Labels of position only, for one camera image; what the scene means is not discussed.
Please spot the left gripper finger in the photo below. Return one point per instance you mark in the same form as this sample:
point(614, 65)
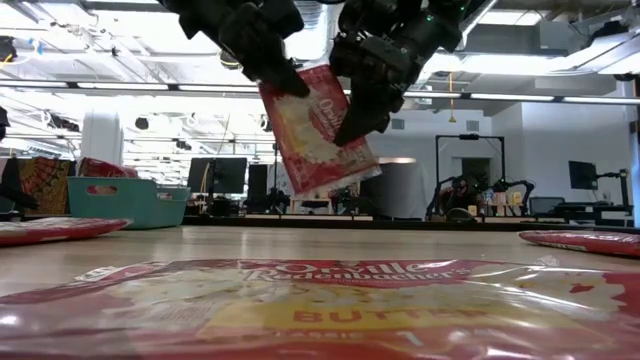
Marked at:
point(260, 50)

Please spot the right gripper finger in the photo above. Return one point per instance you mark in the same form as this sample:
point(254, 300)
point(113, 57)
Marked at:
point(367, 117)

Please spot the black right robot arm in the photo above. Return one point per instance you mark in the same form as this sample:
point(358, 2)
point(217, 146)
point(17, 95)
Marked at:
point(440, 25)

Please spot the black monitor on arm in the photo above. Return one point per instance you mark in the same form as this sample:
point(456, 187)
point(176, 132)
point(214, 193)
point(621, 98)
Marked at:
point(582, 175)

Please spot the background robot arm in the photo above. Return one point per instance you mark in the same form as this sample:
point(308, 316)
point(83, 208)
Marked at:
point(510, 187)

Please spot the black ceiling device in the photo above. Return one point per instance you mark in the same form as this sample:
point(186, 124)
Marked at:
point(227, 61)

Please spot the grey partition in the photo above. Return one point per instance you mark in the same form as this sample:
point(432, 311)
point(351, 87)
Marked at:
point(400, 190)

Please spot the small wooden table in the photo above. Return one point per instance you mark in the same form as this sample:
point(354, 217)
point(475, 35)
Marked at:
point(295, 200)

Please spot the sitting person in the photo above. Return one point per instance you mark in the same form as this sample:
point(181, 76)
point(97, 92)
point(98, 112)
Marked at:
point(460, 192)

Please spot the black speaker panel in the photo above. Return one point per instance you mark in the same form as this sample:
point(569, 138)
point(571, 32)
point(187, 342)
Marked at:
point(257, 182)

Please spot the black monitor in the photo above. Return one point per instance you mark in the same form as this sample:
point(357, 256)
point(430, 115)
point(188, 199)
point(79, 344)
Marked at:
point(217, 175)

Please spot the white pillar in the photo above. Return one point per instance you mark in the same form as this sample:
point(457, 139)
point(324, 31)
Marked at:
point(102, 145)

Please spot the teal plastic basket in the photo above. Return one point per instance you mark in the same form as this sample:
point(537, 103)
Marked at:
point(127, 205)

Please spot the black desk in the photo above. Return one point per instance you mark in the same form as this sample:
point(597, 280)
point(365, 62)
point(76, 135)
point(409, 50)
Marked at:
point(595, 207)

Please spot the colourful tapestry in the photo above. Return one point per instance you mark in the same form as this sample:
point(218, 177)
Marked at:
point(45, 185)

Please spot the silver ventilation duct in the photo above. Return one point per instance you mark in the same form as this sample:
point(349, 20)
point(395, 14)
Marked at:
point(315, 40)

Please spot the black frame stand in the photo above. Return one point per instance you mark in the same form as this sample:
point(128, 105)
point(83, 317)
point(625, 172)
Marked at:
point(470, 136)

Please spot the black table frame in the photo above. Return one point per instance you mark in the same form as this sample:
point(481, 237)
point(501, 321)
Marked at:
point(300, 221)

